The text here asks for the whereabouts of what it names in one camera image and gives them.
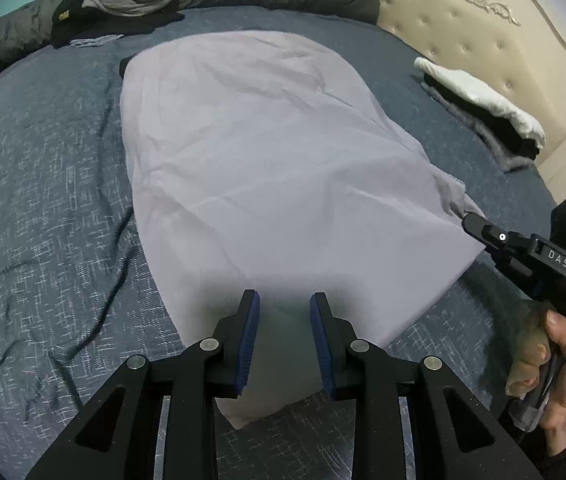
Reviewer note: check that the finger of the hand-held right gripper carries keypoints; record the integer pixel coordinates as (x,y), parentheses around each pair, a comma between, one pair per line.
(493,237)

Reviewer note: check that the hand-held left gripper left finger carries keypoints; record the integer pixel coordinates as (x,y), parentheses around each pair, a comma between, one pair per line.
(249,340)

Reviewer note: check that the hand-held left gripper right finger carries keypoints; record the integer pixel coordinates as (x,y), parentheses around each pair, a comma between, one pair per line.
(320,345)

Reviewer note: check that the lavender garment with black cuffs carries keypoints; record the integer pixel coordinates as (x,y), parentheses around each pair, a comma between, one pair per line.
(263,160)

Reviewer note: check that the grey folded cloth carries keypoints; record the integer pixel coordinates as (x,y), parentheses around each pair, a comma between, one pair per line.
(510,164)

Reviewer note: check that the white folded cloth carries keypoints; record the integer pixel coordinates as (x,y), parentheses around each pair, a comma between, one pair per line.
(473,90)

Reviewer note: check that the beige tufted headboard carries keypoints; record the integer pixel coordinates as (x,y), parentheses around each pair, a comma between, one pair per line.
(463,25)

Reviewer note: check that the blue bed sheet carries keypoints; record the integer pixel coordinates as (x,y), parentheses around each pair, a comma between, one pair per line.
(38,185)

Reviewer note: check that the small lavender cloth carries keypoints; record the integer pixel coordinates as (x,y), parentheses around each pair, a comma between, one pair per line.
(95,41)

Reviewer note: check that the black cloth with yellow label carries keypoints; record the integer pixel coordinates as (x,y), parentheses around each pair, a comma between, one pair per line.
(70,22)

